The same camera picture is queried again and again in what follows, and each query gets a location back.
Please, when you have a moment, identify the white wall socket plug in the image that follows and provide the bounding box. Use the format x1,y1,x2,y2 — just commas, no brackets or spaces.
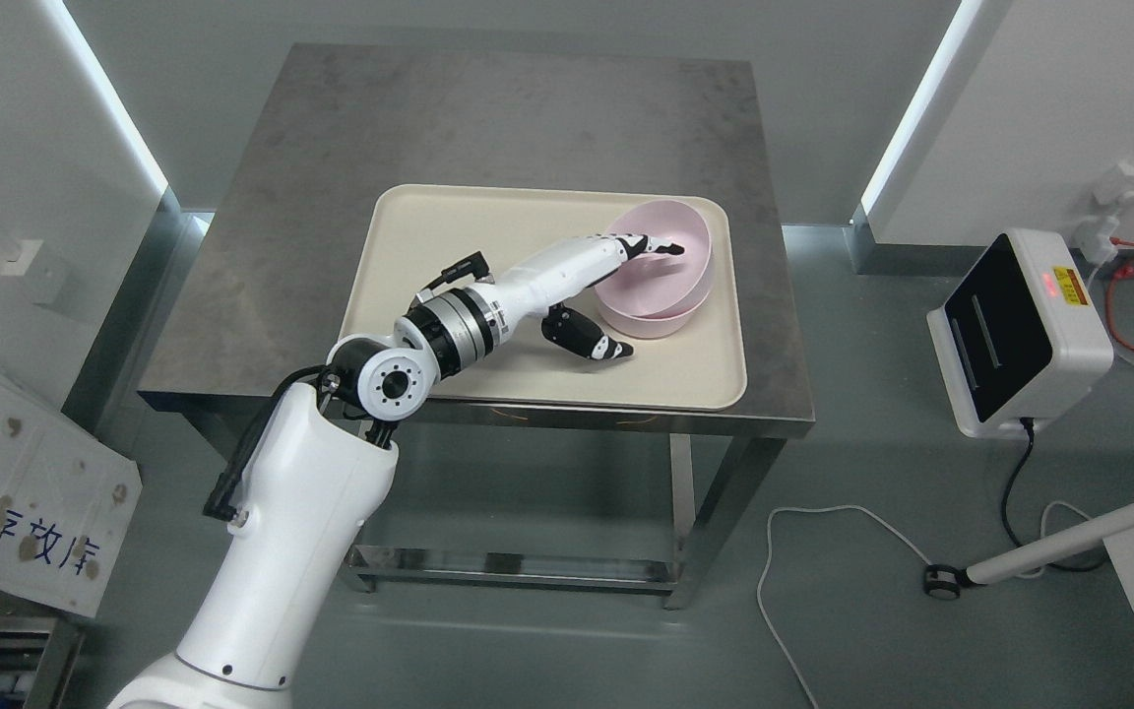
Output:
1074,159,1134,268

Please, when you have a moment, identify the white sign board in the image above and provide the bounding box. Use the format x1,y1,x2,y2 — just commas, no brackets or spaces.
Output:
0,382,143,618

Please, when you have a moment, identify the pink bowl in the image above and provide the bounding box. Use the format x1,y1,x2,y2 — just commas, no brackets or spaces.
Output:
595,275,712,340
595,199,713,318

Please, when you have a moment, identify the white black box device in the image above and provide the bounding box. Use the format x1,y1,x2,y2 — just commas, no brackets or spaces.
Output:
926,228,1115,439

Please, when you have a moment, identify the metal shelf rack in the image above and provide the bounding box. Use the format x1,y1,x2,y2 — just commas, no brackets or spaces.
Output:
0,591,85,708

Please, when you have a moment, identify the white robotic hand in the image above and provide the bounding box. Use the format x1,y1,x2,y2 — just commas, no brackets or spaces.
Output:
494,233,685,360

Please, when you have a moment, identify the beige plastic tray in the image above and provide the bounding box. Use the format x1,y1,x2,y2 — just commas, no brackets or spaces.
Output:
341,184,748,412

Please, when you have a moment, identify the white stand leg with caster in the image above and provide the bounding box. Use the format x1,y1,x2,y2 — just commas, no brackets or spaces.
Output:
922,503,1134,600

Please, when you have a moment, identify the white wall switch box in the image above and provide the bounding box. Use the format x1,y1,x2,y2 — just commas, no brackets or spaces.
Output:
0,239,71,311

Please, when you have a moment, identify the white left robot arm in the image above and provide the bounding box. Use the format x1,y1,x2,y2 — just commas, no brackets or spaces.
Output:
111,233,683,708

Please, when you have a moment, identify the white floor cable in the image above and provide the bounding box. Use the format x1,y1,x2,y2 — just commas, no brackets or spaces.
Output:
758,505,934,709

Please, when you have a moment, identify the black power cable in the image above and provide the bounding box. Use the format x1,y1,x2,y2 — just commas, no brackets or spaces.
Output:
1000,419,1109,574

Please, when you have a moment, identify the stainless steel table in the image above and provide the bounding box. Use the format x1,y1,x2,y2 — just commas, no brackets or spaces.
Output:
139,44,815,610

